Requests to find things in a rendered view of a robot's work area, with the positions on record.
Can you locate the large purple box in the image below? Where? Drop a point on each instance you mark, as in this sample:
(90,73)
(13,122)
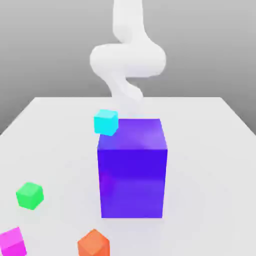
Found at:
(132,170)

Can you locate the small green cube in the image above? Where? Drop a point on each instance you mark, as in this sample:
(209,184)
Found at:
(30,196)

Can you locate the small orange cube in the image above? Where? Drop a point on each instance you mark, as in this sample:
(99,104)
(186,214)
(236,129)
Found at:
(94,244)

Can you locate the small magenta cube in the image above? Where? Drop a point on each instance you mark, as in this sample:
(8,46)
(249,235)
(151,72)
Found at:
(13,243)

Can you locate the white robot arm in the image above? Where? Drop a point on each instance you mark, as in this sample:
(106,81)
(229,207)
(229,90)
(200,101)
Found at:
(128,60)

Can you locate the small cyan cube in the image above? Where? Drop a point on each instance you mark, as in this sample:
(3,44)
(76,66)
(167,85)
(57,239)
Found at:
(105,123)

